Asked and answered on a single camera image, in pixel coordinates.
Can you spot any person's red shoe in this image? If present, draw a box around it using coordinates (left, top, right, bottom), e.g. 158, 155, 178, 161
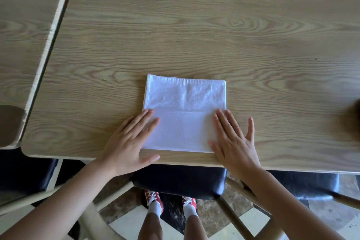
144, 189, 164, 215
182, 195, 197, 212

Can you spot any person's right hand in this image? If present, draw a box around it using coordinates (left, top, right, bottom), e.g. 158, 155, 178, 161
208, 109, 263, 179

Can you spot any person's white sock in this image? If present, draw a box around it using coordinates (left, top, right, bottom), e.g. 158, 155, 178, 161
184, 204, 199, 218
147, 202, 162, 216

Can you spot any person's right red shoe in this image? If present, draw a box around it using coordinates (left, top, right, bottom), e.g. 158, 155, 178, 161
182, 195, 197, 212

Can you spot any person's left forearm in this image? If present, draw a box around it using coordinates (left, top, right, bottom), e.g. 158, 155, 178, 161
0, 161, 117, 240

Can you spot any person's leg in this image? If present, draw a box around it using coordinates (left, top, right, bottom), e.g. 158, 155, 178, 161
183, 214, 209, 240
137, 211, 164, 240

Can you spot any person's right leg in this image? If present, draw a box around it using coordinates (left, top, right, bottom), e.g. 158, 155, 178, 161
183, 214, 209, 240

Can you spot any light wooden table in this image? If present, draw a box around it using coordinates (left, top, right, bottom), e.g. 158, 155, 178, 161
21, 0, 360, 176
0, 0, 74, 150

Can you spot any person's left red shoe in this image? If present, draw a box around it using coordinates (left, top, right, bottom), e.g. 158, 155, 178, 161
144, 189, 164, 215

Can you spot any person's right white sock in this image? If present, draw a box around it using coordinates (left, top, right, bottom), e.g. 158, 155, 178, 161
184, 204, 199, 218

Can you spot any person's left white sock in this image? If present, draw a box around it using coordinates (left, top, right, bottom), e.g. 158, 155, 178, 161
147, 202, 162, 216

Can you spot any person's left leg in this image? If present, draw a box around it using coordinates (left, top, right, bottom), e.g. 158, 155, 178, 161
137, 211, 164, 240

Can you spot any person's right forearm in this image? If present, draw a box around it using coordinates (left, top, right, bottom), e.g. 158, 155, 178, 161
241, 165, 347, 240

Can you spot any brown wooden tray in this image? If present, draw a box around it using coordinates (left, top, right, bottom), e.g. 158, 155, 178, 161
344, 102, 360, 142

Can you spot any white cloth napkin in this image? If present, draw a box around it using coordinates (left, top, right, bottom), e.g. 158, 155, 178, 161
142, 73, 227, 154

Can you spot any person's left hand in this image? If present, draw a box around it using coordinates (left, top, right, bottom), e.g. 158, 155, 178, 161
98, 109, 161, 178

